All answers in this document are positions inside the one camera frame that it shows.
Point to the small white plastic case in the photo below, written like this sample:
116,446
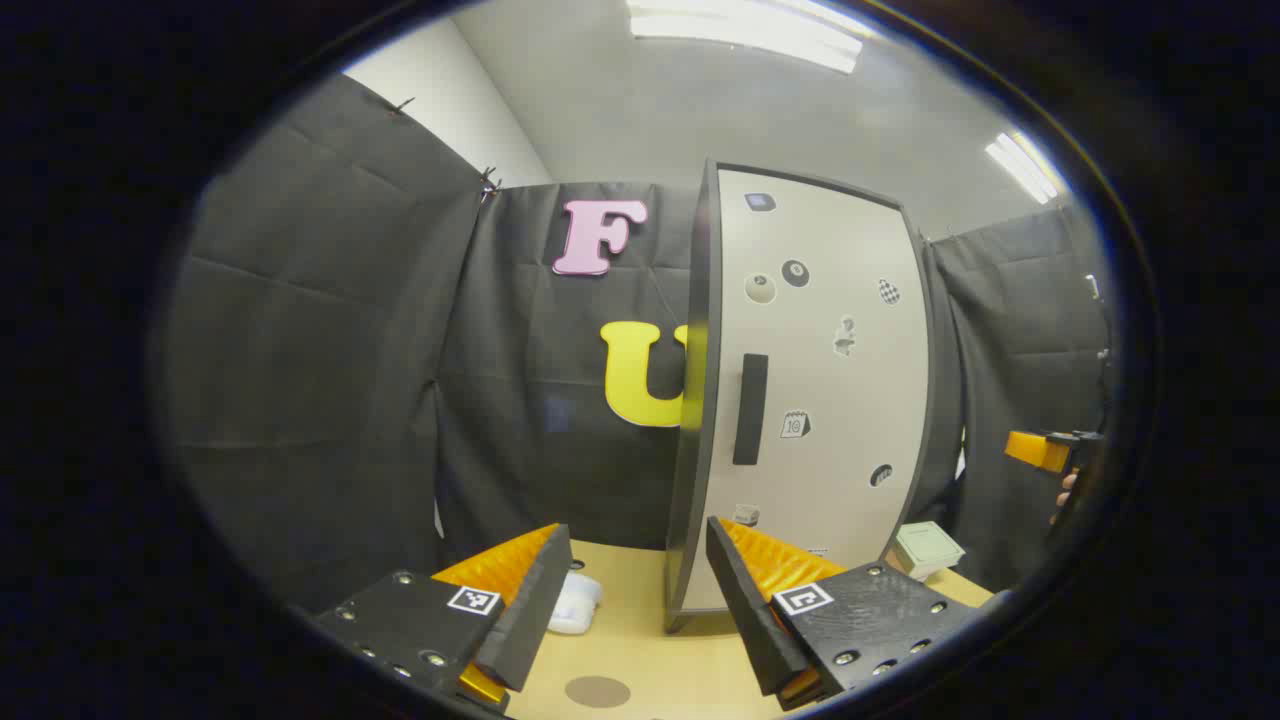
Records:
578,605

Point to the round brown coaster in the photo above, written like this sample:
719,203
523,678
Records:
597,691

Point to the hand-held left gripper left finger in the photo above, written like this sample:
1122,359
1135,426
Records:
530,610

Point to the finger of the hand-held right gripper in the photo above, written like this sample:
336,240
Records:
1035,450

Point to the grey cabinet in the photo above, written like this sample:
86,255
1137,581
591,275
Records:
685,520

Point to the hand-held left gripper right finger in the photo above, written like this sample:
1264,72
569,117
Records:
745,610

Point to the pale green book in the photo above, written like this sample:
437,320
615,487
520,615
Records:
928,548

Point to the beige cabinet door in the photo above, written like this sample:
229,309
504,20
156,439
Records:
830,420

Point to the black backdrop cloth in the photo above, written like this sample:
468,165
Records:
330,350

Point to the ceiling light panel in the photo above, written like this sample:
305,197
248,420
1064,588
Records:
1022,167
745,30

